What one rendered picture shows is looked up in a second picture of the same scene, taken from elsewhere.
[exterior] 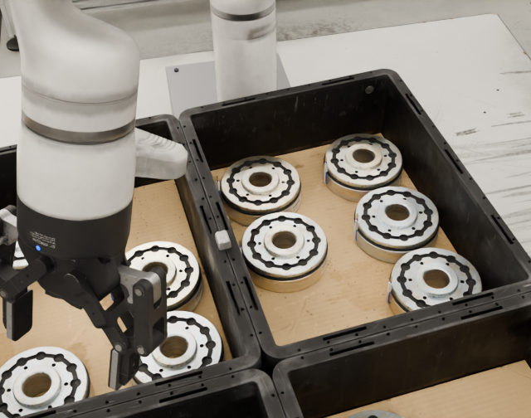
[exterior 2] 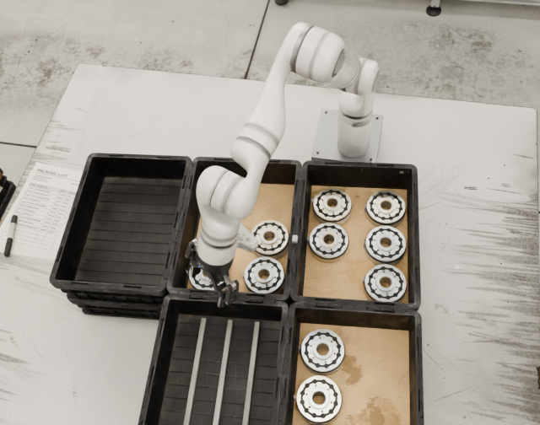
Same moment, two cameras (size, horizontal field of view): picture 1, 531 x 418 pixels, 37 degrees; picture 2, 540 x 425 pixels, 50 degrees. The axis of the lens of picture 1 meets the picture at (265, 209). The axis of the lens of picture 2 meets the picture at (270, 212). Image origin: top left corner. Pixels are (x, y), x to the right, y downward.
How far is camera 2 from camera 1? 66 cm
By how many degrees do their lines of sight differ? 23
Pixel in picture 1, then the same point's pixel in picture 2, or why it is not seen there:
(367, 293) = (357, 274)
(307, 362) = (305, 306)
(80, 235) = (211, 268)
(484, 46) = (514, 131)
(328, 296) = (339, 270)
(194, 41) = (388, 24)
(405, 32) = (472, 108)
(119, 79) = (229, 234)
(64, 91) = (211, 235)
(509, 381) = (396, 337)
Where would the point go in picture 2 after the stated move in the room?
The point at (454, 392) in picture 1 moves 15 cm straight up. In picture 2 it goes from (370, 333) to (375, 312)
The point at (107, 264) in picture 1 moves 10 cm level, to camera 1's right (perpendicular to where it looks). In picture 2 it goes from (220, 275) to (267, 291)
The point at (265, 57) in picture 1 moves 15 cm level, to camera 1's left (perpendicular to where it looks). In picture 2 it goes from (361, 134) to (310, 121)
